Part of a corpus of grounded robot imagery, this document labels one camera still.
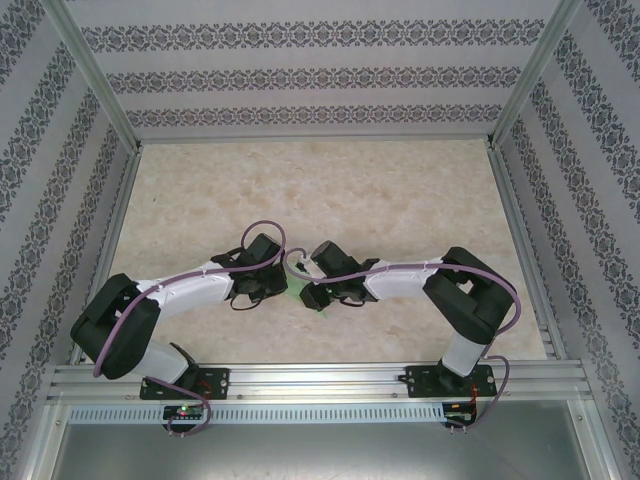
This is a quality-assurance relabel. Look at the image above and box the grey sheet metal panel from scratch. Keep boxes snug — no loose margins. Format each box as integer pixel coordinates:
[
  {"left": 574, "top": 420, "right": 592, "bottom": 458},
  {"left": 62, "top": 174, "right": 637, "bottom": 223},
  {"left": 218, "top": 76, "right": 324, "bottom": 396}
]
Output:
[{"left": 49, "top": 423, "right": 609, "bottom": 480}]

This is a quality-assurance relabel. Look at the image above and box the circuit board with green light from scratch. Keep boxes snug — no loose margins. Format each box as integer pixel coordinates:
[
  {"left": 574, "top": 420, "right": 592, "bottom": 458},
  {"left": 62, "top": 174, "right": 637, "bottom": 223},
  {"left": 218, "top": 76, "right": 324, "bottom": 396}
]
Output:
[{"left": 162, "top": 404, "right": 205, "bottom": 421}]

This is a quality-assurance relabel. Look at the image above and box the small circuit board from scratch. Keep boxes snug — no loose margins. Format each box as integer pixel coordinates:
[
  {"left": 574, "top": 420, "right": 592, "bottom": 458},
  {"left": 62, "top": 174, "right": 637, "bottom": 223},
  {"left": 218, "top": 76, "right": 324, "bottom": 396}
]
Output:
[{"left": 443, "top": 401, "right": 477, "bottom": 420}]

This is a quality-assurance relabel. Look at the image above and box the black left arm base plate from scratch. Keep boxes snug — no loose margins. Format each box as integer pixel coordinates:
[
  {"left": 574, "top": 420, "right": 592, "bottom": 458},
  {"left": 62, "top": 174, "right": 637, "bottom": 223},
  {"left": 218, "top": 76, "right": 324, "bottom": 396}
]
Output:
[{"left": 138, "top": 366, "right": 232, "bottom": 402}]

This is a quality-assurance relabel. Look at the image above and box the aluminium mounting rail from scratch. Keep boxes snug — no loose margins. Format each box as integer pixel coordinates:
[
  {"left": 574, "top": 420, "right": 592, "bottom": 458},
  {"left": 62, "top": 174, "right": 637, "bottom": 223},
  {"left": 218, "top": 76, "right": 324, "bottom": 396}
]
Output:
[{"left": 46, "top": 362, "right": 595, "bottom": 402}]

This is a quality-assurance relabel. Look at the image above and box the slotted grey cable duct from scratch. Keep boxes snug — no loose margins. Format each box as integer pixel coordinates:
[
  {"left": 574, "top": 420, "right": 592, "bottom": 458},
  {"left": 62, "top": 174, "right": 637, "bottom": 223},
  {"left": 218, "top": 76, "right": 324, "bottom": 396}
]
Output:
[{"left": 66, "top": 402, "right": 447, "bottom": 426}]

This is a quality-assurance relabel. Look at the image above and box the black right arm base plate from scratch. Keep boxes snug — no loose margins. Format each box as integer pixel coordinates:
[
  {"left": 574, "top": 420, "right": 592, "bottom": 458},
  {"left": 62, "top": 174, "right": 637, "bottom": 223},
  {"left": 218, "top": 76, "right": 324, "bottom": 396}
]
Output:
[{"left": 404, "top": 363, "right": 497, "bottom": 400}]

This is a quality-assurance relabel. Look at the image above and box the aluminium side rail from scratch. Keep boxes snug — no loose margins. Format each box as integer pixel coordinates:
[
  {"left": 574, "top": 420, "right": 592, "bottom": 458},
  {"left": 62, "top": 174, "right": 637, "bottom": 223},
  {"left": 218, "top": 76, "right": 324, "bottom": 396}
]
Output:
[
  {"left": 67, "top": 147, "right": 144, "bottom": 365},
  {"left": 487, "top": 144, "right": 569, "bottom": 361}
]

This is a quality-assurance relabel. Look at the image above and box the aluminium frame post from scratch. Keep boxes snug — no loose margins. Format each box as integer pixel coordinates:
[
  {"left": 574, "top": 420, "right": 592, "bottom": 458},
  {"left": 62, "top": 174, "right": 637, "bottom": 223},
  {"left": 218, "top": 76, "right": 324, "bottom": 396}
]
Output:
[
  {"left": 22, "top": 402, "right": 69, "bottom": 480},
  {"left": 487, "top": 0, "right": 586, "bottom": 151},
  {"left": 569, "top": 399, "right": 624, "bottom": 480},
  {"left": 43, "top": 0, "right": 143, "bottom": 151}
]

